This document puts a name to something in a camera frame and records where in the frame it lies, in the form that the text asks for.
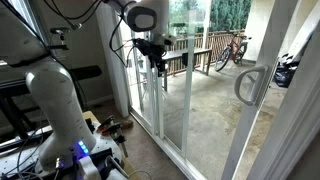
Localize red black clamp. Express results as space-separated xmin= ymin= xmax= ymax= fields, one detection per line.
xmin=97 ymin=114 xmax=116 ymax=132
xmin=101 ymin=122 xmax=129 ymax=158

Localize small black box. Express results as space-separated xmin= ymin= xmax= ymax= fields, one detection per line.
xmin=181 ymin=52 xmax=190 ymax=68

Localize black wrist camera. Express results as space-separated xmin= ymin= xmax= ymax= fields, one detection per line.
xmin=133 ymin=37 xmax=150 ymax=57

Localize green trees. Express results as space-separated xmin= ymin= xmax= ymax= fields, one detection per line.
xmin=168 ymin=0 xmax=253 ymax=34

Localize wooden balcony railing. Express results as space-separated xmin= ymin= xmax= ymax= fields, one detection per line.
xmin=166 ymin=29 xmax=246 ymax=76

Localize white door frame post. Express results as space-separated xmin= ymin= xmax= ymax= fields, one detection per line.
xmin=248 ymin=19 xmax=320 ymax=180
xmin=94 ymin=0 xmax=132 ymax=118

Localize white perforated mounting plate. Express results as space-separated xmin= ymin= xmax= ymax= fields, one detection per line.
xmin=0 ymin=121 xmax=123 ymax=180

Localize black trash bag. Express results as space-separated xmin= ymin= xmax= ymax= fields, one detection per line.
xmin=273 ymin=53 xmax=299 ymax=89

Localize white sliding glass door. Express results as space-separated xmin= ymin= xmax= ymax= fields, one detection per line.
xmin=181 ymin=0 xmax=299 ymax=180

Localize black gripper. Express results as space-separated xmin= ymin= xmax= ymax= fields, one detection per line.
xmin=146 ymin=41 xmax=168 ymax=78

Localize small brown block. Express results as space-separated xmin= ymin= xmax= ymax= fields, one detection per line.
xmin=118 ymin=118 xmax=134 ymax=130

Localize white fixed glass panel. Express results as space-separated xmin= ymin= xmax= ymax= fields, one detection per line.
xmin=128 ymin=28 xmax=166 ymax=139

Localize red bicycle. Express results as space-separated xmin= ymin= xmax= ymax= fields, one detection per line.
xmin=214 ymin=32 xmax=253 ymax=73

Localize white surfboard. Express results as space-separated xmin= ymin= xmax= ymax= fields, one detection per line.
xmin=287 ymin=6 xmax=320 ymax=63

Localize white door handle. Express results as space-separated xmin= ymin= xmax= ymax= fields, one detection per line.
xmin=234 ymin=64 xmax=269 ymax=107

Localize white black controller box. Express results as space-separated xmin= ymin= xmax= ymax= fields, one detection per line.
xmin=78 ymin=154 xmax=129 ymax=180

